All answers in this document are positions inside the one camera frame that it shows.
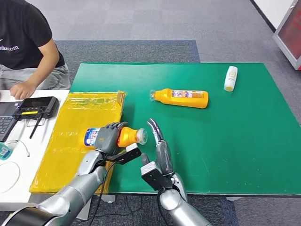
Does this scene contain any black remote controller with antenna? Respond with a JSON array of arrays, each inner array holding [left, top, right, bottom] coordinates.
[[13, 96, 60, 140]]

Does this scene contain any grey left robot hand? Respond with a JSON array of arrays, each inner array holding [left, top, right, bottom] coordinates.
[[94, 121, 128, 157]]

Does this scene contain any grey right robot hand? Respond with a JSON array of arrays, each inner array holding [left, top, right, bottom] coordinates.
[[140, 118, 175, 176]]

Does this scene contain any white looped cable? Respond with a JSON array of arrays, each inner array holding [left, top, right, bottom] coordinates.
[[0, 161, 21, 194]]

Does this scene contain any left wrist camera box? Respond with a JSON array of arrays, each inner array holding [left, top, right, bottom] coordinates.
[[106, 143, 143, 166]]

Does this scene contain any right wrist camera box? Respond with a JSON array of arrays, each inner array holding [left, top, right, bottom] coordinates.
[[140, 161, 174, 192]]

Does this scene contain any small white bottle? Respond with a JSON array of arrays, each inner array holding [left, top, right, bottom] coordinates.
[[223, 65, 238, 92]]

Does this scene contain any white-framed red panel cabinet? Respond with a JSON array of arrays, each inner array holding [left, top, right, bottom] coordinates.
[[272, 0, 301, 71]]

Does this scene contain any thin white cable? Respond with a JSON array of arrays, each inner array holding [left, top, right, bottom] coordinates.
[[4, 139, 30, 158]]

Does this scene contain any yellow plastic-wrapped flat box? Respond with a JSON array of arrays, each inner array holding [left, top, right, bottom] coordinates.
[[29, 90, 127, 194]]

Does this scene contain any person's left hand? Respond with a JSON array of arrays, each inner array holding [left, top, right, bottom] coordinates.
[[10, 81, 36, 100]]

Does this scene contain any orange bottle with clear cap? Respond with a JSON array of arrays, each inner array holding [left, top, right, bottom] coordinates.
[[78, 126, 148, 150], [149, 88, 209, 109]]

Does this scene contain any green table mat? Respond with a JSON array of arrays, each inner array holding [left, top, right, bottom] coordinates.
[[69, 62, 301, 196]]

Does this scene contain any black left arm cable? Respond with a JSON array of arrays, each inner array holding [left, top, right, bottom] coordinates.
[[89, 161, 118, 226]]

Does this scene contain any dark laptop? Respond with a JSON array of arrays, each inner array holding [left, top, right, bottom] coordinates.
[[0, 101, 23, 143]]

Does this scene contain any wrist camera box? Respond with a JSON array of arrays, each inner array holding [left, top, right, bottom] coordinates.
[[106, 143, 143, 166], [140, 161, 174, 192]]

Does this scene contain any person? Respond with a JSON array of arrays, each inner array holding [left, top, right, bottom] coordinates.
[[0, 0, 71, 100]]

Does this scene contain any teal round device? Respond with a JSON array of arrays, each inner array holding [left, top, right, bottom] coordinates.
[[0, 142, 13, 161]]

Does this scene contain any clear controller stand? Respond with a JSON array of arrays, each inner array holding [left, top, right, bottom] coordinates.
[[25, 117, 45, 127]]

